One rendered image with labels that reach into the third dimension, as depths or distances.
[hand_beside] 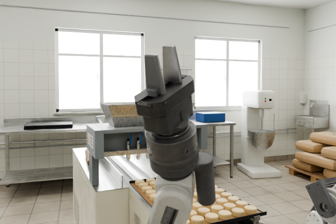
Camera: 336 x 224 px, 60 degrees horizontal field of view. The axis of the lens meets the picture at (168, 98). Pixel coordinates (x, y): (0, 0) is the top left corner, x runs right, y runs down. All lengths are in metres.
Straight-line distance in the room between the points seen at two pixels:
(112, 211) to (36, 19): 3.65
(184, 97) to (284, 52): 5.79
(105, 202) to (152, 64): 1.41
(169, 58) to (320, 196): 0.37
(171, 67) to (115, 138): 1.34
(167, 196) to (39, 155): 4.44
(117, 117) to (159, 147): 1.27
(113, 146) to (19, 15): 3.50
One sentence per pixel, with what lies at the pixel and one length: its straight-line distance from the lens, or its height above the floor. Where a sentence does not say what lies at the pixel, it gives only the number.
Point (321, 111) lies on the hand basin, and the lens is 6.16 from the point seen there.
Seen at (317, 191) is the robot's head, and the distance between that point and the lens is 0.62.
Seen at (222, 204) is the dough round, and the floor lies 0.91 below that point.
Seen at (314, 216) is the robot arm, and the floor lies 1.02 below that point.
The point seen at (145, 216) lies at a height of 0.79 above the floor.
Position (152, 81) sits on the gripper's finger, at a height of 1.42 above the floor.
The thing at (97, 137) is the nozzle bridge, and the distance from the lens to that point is 1.67.
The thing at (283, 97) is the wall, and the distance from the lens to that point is 6.18.
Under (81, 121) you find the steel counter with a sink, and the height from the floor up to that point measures 0.91.
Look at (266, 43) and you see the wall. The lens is 5.99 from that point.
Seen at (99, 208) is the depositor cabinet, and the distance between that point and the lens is 1.78.
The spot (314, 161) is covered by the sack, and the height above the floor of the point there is 0.34.
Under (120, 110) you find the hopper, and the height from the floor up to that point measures 1.29.
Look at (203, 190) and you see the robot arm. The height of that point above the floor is 1.23.
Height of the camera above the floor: 1.41
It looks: 2 degrees down
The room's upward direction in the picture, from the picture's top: straight up
